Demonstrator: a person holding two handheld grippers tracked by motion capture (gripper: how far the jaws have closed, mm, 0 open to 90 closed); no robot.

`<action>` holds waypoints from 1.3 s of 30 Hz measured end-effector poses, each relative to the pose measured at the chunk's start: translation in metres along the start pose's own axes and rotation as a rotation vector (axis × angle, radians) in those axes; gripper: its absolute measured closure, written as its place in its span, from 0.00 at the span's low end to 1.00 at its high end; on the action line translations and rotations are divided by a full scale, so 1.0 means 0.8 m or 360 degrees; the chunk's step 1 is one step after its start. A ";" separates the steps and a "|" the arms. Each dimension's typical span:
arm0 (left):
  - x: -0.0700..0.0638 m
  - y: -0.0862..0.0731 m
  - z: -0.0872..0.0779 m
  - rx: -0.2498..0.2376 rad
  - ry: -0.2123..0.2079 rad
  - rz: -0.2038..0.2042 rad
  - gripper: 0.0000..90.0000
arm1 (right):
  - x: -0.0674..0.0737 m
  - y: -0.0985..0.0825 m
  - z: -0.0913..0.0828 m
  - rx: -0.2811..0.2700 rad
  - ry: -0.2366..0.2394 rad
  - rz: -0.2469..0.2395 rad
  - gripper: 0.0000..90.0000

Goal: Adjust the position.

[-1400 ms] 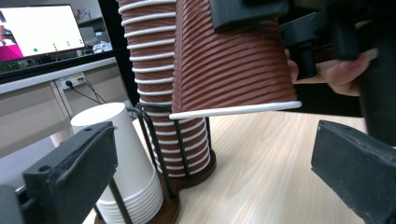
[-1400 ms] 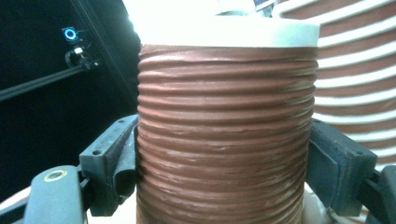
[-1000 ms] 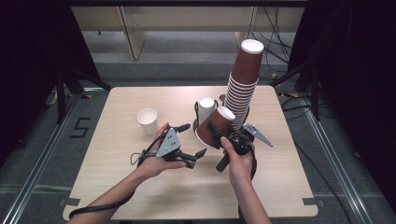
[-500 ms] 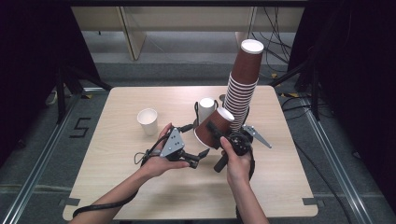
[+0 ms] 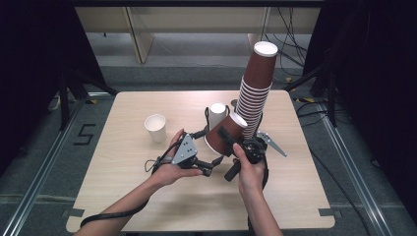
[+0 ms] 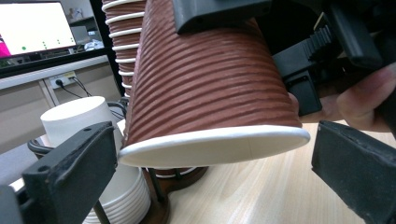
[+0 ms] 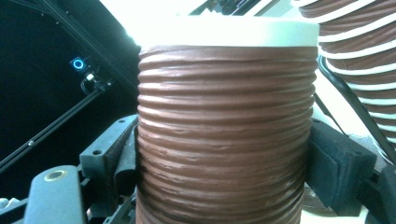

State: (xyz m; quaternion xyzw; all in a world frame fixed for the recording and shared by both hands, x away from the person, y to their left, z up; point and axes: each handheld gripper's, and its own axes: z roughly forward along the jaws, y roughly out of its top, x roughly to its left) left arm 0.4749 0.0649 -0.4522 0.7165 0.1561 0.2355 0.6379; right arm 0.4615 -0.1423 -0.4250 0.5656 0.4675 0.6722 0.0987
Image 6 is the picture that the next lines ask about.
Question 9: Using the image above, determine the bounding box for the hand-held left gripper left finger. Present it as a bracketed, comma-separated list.
[0, 120, 119, 224]

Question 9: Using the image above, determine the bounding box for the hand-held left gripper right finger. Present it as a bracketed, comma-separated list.
[311, 119, 396, 224]

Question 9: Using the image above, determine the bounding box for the stack of white cups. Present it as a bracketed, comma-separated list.
[39, 95, 152, 224]

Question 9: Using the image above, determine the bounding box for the brown ribbed paper cup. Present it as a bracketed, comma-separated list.
[118, 0, 312, 169]

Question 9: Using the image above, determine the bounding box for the stack of brown cups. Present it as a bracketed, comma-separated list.
[101, 0, 200, 181]

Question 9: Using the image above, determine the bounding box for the light grey desk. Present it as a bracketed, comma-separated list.
[0, 55, 124, 155]

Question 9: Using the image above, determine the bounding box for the white power socket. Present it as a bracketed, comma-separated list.
[49, 71, 78, 91]

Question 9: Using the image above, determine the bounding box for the computer monitor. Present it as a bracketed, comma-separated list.
[0, 0, 108, 79]

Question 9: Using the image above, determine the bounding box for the black plug cable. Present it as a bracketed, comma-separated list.
[55, 77, 93, 98]

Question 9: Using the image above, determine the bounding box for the black metal post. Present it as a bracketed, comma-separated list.
[89, 0, 114, 94]

